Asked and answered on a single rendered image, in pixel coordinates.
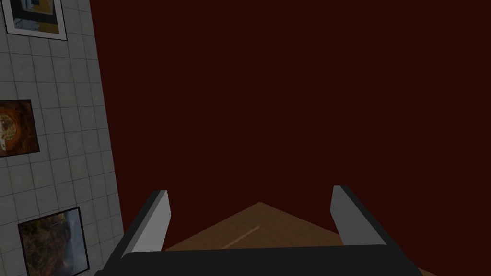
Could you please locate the white-framed blue yellow picture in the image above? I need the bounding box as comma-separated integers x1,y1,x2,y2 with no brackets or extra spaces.
1,0,68,41

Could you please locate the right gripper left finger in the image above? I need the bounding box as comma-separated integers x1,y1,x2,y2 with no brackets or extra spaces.
121,189,172,259

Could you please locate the orange brown round-motif picture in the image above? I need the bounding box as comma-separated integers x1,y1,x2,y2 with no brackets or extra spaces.
0,99,41,158

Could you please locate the black-framed landscape picture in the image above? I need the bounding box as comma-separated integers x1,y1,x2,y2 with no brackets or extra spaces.
17,207,91,276

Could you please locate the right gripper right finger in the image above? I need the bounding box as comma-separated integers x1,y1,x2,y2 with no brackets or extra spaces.
330,185,397,247

